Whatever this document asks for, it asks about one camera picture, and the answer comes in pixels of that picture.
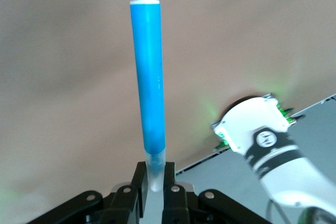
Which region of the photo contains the blue marker pen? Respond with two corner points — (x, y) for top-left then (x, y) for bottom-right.
(129, 0), (166, 193)

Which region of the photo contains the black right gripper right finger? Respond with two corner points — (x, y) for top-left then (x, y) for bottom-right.
(161, 161), (272, 224)

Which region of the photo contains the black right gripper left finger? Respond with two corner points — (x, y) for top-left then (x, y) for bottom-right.
(26, 161), (149, 224)

